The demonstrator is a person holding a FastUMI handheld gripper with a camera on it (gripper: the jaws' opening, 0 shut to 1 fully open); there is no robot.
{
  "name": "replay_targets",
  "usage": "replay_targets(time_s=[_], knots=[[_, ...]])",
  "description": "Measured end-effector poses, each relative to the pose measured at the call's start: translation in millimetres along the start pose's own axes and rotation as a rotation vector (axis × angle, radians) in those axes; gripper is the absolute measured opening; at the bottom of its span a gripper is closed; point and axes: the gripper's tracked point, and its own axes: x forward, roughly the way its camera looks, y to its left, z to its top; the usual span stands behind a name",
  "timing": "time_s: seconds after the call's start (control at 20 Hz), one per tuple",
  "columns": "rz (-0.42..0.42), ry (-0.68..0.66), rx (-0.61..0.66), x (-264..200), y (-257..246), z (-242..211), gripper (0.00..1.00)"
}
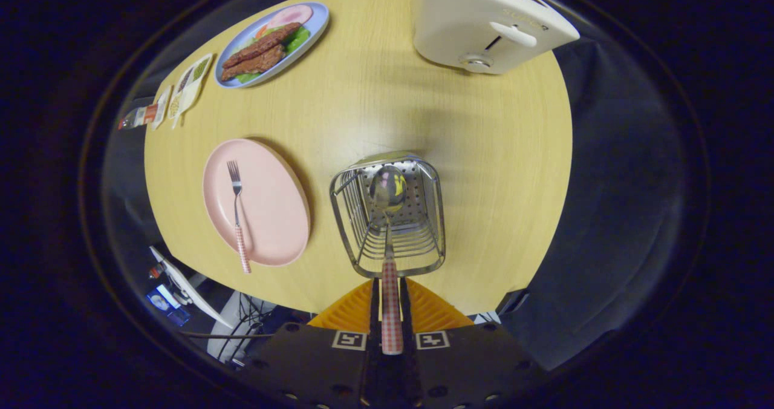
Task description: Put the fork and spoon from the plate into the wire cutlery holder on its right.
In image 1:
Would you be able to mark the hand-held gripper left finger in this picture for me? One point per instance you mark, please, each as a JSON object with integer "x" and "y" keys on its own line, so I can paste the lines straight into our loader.
{"x": 320, "y": 366}

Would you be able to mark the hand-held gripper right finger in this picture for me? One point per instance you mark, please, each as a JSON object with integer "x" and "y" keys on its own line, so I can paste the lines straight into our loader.
{"x": 459, "y": 366}

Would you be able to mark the white plastic casing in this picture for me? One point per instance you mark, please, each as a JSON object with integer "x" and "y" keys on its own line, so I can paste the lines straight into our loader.
{"x": 233, "y": 330}

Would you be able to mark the white flat board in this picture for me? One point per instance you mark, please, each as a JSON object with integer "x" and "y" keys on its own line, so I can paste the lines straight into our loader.
{"x": 187, "y": 291}

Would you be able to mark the pink round plate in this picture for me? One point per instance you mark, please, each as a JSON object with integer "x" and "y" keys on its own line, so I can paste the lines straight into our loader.
{"x": 272, "y": 203}

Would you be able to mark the blue patterned box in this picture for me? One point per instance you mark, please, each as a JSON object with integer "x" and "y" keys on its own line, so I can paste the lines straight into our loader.
{"x": 162, "y": 303}

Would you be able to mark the small red object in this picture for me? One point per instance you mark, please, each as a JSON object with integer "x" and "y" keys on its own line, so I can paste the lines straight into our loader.
{"x": 156, "y": 270}

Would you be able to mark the white square coaster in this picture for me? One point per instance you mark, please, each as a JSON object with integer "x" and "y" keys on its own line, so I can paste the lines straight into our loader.
{"x": 162, "y": 106}

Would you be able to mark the clear plastic water bottle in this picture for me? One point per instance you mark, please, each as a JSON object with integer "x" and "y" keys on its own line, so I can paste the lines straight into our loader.
{"x": 139, "y": 117}

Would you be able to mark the brown meat strip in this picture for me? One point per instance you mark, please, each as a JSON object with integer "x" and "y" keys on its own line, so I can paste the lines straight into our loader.
{"x": 260, "y": 46}
{"x": 257, "y": 64}

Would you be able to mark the white divided seed dish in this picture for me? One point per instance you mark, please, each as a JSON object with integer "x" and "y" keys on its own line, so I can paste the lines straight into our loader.
{"x": 192, "y": 85}

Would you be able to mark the green lettuce leaf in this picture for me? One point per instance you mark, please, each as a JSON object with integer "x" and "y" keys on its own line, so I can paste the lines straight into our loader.
{"x": 296, "y": 39}

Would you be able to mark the orange carrot slice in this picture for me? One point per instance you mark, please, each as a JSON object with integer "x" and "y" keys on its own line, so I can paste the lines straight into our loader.
{"x": 260, "y": 32}

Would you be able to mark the white toaster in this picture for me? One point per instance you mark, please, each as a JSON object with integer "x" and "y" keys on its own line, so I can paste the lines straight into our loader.
{"x": 459, "y": 22}

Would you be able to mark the blue oval plate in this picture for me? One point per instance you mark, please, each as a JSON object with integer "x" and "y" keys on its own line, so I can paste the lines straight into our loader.
{"x": 317, "y": 22}

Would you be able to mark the pink ham slice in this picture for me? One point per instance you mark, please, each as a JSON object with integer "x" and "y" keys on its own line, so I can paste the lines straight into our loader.
{"x": 293, "y": 14}

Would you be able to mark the black table bracket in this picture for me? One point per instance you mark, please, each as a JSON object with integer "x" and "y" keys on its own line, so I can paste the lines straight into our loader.
{"x": 511, "y": 303}

